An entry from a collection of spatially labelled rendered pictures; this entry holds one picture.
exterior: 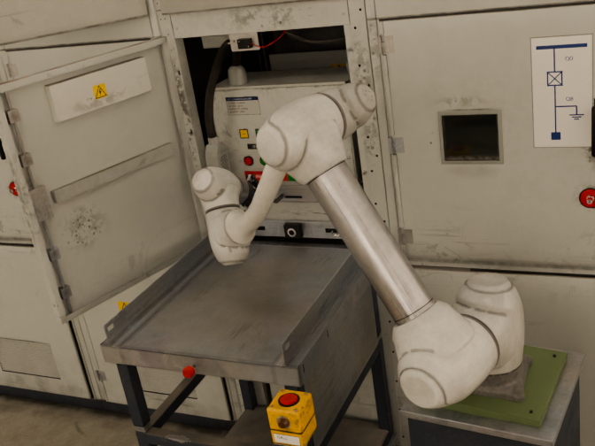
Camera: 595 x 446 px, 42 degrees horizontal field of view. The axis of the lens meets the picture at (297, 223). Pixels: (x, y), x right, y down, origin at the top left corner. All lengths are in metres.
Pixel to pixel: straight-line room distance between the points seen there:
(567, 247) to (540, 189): 0.19
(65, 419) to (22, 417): 0.22
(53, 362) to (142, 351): 1.41
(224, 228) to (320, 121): 0.58
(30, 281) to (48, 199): 1.06
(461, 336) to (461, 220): 0.72
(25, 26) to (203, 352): 1.13
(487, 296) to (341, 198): 0.41
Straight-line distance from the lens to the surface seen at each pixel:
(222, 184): 2.23
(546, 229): 2.36
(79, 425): 3.57
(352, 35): 2.33
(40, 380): 3.73
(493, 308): 1.84
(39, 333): 3.55
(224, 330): 2.22
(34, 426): 3.68
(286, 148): 1.67
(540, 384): 2.01
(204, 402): 3.22
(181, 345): 2.20
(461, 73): 2.24
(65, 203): 2.46
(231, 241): 2.19
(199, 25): 2.54
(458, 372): 1.71
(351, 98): 1.81
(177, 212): 2.73
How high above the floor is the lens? 1.94
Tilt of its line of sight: 23 degrees down
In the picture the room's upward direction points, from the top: 9 degrees counter-clockwise
